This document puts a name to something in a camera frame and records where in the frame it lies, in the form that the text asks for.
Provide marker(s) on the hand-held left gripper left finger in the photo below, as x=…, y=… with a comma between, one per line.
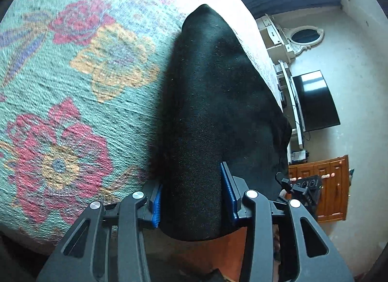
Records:
x=156, y=209

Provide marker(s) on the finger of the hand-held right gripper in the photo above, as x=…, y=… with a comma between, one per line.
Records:
x=284, y=182

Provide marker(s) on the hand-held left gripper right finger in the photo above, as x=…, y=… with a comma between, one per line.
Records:
x=229, y=191

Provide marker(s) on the black pants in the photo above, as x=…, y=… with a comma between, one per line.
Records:
x=218, y=103

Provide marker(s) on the wooden cabinet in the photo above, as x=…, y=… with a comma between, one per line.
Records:
x=333, y=191

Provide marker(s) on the small white device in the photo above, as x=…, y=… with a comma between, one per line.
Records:
x=298, y=155

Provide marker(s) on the white television stand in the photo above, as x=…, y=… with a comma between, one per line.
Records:
x=292, y=100

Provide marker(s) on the black flat television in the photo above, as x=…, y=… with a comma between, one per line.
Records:
x=316, y=103

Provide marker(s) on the cream dressing table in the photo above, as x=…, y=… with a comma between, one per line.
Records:
x=272, y=39

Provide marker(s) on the floral bed blanket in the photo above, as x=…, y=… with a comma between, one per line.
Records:
x=75, y=87

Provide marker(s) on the oval vanity mirror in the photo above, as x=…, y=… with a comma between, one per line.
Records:
x=304, y=36

